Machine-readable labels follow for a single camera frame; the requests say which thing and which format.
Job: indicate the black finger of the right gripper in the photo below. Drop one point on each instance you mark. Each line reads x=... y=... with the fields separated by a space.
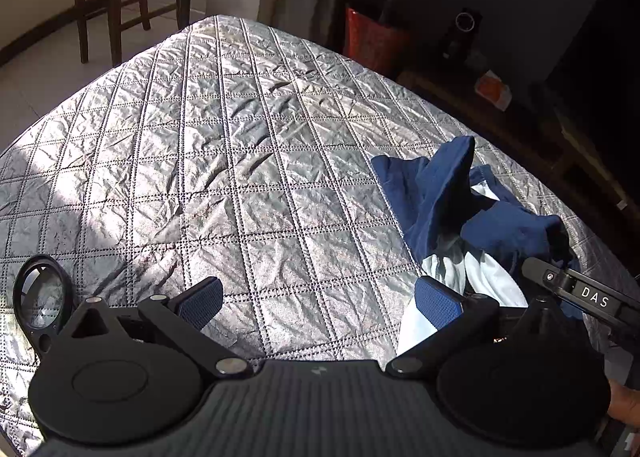
x=614 y=309

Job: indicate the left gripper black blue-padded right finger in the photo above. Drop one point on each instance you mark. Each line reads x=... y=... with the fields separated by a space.
x=438 y=323

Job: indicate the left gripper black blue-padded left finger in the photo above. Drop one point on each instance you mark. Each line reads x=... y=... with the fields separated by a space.
x=180 y=321

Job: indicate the white and navy t-shirt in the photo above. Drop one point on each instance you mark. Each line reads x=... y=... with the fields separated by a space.
x=465 y=229

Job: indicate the person's hand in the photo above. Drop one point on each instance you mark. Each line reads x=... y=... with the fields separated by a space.
x=624 y=404

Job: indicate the black magnifying glass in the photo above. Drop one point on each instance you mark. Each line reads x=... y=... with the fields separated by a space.
x=42 y=301

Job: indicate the silver quilted bedspread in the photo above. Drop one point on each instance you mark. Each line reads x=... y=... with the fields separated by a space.
x=234 y=150

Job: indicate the orange and white box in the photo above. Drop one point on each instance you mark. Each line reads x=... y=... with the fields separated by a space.
x=494 y=90

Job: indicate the red basket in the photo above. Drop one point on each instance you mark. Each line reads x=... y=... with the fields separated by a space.
x=372 y=44

